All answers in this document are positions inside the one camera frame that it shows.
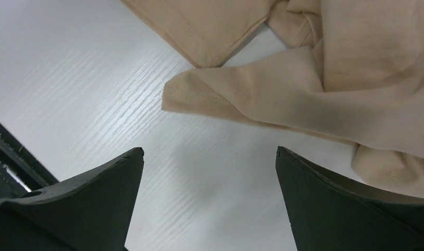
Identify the beige t shirt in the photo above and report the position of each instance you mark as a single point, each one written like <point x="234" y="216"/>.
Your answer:
<point x="352" y="70"/>

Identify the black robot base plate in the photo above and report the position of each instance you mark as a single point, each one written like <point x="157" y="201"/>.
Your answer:
<point x="20" y="171"/>

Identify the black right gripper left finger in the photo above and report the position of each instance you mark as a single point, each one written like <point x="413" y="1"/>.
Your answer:
<point x="90" y="211"/>

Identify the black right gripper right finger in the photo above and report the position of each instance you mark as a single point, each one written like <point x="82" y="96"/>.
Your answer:
<point x="329" y="211"/>

